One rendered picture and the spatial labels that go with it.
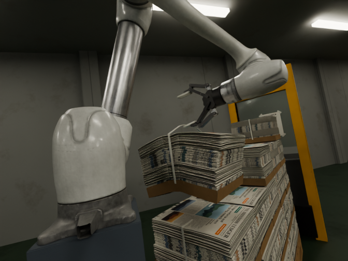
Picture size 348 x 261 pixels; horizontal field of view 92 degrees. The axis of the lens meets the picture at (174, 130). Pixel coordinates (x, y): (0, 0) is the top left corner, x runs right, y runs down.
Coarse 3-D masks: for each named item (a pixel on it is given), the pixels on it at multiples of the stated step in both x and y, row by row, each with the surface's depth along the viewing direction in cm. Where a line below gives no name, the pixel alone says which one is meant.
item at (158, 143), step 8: (144, 144) 76; (152, 144) 73; (160, 144) 70; (144, 152) 76; (152, 152) 73; (160, 152) 70; (144, 160) 76; (152, 160) 73; (160, 160) 70; (144, 168) 76; (152, 168) 72; (160, 168) 69; (144, 176) 75; (152, 176) 72; (160, 176) 69; (168, 176) 66; (152, 184) 72
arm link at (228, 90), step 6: (222, 84) 63; (228, 84) 61; (234, 84) 60; (222, 90) 63; (228, 90) 61; (234, 90) 60; (222, 96) 64; (228, 96) 62; (234, 96) 61; (228, 102) 64; (234, 102) 64
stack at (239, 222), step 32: (256, 192) 92; (160, 224) 74; (192, 224) 67; (224, 224) 63; (256, 224) 77; (288, 224) 127; (160, 256) 73; (192, 256) 63; (224, 256) 55; (256, 256) 70; (288, 256) 111
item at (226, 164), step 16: (192, 144) 60; (208, 144) 57; (224, 144) 56; (240, 144) 71; (192, 160) 60; (208, 160) 56; (224, 160) 60; (240, 160) 74; (192, 176) 59; (208, 176) 56; (224, 176) 60
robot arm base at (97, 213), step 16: (64, 208) 35; (80, 208) 34; (96, 208) 35; (112, 208) 37; (128, 208) 38; (64, 224) 34; (80, 224) 30; (96, 224) 33; (112, 224) 35; (48, 240) 31
